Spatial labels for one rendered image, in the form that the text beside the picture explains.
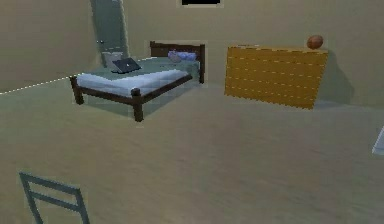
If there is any grey metal chair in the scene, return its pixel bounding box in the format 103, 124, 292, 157
18, 171, 91, 224

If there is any orange chest of drawers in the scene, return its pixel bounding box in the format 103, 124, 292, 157
223, 44, 330, 111

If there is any orange brown ball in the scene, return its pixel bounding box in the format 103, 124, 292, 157
306, 34, 325, 50

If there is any grey green room door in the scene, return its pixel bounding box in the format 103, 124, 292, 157
89, 0, 130, 68

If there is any blue purple pillow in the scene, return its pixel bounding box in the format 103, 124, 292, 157
167, 49, 198, 64

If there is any pale white flat object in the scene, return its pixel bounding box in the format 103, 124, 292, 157
371, 125, 384, 156

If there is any black open laptop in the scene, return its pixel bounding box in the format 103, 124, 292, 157
101, 51, 142, 75

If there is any dark wooden bed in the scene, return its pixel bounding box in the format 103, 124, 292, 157
69, 40, 206, 123

